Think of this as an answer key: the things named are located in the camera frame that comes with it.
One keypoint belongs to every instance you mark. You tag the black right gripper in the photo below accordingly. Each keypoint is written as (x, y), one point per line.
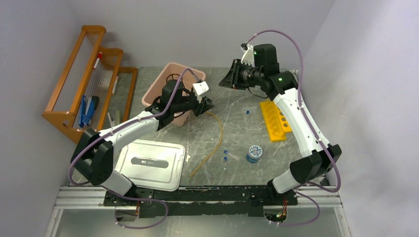
(232, 77)

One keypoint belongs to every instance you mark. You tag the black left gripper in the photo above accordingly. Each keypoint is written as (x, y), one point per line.
(206, 104)

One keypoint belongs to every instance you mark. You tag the black wire ring tripod stand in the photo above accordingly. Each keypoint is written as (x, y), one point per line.
(172, 77)

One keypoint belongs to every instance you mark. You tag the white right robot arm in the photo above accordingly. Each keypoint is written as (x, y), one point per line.
(259, 67)

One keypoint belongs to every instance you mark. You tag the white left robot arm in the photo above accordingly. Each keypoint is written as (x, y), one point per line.
(94, 154)

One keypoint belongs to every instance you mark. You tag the pink plastic bin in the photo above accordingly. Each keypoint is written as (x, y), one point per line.
(155, 89)

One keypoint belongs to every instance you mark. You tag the clear plastic well plate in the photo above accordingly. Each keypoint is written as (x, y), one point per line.
(252, 121)

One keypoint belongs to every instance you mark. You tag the blue capped test tube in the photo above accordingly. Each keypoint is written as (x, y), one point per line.
(226, 161)
(232, 155)

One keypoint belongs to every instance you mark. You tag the yellow test tube rack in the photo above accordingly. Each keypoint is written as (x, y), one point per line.
(276, 124)

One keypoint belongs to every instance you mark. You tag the blue patterned round tin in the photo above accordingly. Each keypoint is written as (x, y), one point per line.
(254, 153)

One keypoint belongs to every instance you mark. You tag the white metal tray lid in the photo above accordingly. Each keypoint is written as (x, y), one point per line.
(151, 164)

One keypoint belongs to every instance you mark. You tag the red and white marker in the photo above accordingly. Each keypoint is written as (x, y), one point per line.
(98, 57)

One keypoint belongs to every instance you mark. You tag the blue stapler tool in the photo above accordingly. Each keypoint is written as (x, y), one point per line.
(88, 108)

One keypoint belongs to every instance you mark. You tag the wooden drying rack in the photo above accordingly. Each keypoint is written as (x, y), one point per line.
(79, 78)

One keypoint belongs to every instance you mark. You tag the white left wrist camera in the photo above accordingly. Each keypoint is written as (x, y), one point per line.
(200, 88)

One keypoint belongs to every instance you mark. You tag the aluminium frame rail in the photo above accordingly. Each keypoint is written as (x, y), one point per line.
(91, 198)

